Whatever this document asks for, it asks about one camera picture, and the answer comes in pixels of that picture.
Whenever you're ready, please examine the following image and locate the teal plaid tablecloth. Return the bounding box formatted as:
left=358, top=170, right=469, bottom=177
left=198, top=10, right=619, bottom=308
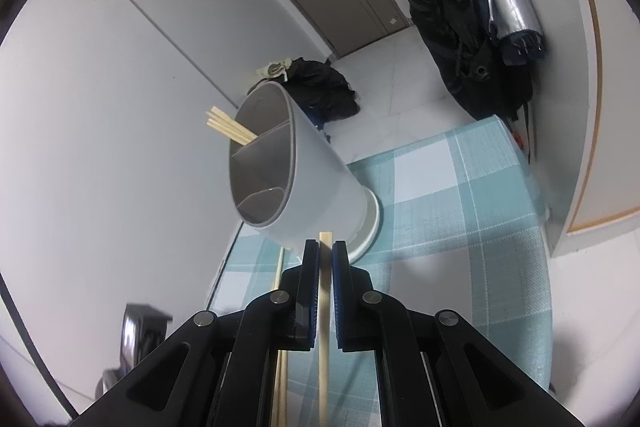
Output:
left=210, top=117, right=553, bottom=426

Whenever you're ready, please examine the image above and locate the white divided utensil holder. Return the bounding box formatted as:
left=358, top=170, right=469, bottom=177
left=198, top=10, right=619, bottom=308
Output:
left=229, top=81, right=382, bottom=263

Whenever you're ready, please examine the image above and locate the black bag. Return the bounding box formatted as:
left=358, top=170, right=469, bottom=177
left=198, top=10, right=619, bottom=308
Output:
left=284, top=57, right=360, bottom=124

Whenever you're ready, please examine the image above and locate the black hanging coat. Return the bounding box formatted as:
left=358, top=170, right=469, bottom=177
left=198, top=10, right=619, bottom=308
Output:
left=380, top=0, right=536, bottom=122

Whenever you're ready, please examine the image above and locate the bamboo chopstick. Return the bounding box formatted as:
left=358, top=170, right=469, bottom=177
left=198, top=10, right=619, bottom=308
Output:
left=206, top=106, right=257, bottom=146
left=270, top=247, right=285, bottom=427
left=318, top=232, right=333, bottom=427

